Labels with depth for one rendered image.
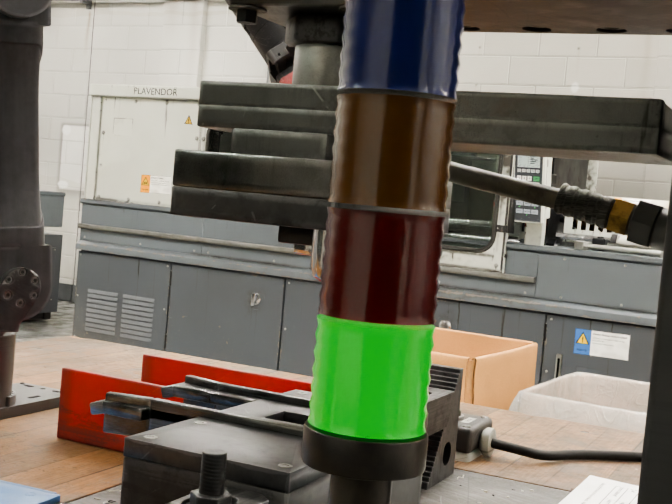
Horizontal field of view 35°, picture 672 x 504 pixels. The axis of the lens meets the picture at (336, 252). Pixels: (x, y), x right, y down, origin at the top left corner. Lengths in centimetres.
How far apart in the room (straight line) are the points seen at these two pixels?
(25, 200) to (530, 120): 55
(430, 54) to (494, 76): 719
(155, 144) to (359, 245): 611
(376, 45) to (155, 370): 71
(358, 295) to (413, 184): 4
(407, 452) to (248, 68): 815
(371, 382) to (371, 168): 6
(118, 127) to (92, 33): 297
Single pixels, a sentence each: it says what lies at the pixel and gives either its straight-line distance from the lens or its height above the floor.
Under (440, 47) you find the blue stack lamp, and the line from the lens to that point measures 32.
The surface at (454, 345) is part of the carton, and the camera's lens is 347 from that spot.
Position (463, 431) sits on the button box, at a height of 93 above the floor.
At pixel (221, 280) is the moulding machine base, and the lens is 607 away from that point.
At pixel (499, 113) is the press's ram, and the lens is 54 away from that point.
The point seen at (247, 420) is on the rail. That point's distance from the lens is 62.
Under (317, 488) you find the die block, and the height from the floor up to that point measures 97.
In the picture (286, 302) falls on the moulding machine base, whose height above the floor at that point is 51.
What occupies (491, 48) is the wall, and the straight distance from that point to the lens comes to 755.
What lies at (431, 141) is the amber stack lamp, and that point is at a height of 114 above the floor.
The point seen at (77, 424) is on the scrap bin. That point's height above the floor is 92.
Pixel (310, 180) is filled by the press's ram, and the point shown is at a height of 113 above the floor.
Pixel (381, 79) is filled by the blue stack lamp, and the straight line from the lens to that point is 32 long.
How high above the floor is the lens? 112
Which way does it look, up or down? 3 degrees down
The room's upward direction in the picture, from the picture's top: 5 degrees clockwise
